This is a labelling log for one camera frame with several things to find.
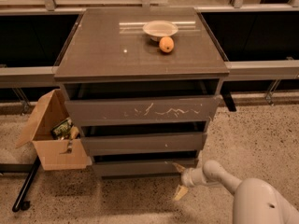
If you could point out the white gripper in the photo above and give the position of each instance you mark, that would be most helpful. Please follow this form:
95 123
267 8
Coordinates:
188 177

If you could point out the grey bottom drawer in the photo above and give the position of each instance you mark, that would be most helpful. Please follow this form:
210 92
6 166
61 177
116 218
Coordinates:
157 163

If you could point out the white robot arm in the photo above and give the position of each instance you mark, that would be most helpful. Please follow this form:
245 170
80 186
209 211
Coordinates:
255 201

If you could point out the scratched grey top drawer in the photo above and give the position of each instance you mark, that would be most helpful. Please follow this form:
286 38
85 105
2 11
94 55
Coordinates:
142 102

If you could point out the grey middle drawer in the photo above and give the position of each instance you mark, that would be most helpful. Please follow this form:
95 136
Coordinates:
144 138

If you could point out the grey drawer cabinet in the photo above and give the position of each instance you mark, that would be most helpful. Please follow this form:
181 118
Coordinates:
109 45

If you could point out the brown cardboard box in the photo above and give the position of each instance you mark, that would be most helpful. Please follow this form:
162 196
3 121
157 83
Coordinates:
55 153

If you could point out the green snack bag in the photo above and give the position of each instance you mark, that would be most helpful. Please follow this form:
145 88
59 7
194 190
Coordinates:
62 130

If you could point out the orange fruit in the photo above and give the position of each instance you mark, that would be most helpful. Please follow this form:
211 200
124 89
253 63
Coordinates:
166 44

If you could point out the white bowl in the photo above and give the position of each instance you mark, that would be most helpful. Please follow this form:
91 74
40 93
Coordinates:
156 30

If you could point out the black metal floor stand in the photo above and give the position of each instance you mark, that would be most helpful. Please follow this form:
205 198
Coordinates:
29 169

